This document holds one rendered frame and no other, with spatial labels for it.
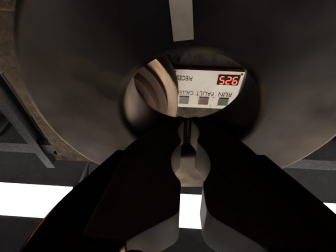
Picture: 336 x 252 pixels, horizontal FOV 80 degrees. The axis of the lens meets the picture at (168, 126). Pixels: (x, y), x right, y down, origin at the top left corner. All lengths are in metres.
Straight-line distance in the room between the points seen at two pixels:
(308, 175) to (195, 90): 8.98
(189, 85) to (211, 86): 0.08
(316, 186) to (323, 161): 3.05
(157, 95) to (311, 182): 9.09
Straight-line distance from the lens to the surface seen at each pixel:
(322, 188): 9.62
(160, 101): 0.66
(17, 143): 6.80
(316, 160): 6.44
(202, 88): 0.81
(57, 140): 1.28
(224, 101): 0.86
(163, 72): 0.61
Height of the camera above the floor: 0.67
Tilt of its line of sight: 47 degrees up
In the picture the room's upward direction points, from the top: 179 degrees counter-clockwise
